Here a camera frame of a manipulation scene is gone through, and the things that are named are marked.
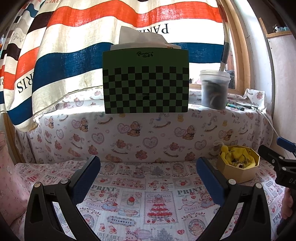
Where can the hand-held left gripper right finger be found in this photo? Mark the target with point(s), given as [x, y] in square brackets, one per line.
[210, 180]

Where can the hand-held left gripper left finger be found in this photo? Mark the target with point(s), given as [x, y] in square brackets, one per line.
[86, 178]

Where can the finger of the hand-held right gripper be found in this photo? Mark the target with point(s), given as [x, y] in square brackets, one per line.
[270, 156]
[286, 143]

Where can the gold octagonal box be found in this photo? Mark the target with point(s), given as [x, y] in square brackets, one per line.
[235, 172]

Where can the person's right hand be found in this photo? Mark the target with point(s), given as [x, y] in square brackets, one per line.
[287, 204]

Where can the yellow cloth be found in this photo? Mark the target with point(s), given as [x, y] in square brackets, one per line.
[238, 151]

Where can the grey flat device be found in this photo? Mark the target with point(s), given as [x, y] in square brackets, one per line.
[248, 105]

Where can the strawberry print sheet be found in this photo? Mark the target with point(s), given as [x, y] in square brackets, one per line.
[148, 197]

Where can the bear print cloth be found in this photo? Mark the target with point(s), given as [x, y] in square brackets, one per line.
[150, 132]

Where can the clear plastic tub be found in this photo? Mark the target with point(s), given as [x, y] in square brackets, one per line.
[214, 92]

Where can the green checkered box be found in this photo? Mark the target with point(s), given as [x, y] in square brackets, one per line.
[145, 90]

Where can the black and white stick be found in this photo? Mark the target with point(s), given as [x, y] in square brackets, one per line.
[224, 55]

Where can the wooden shelf board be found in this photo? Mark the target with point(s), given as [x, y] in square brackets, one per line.
[277, 34]

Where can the small white blue figure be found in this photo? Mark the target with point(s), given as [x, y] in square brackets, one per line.
[279, 28]

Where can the striped printed cloth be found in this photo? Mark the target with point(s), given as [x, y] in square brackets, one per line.
[69, 58]

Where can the white tissue paper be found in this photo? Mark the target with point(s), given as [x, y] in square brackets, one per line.
[138, 37]

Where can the wooden window frame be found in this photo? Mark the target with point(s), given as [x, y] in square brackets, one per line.
[240, 46]

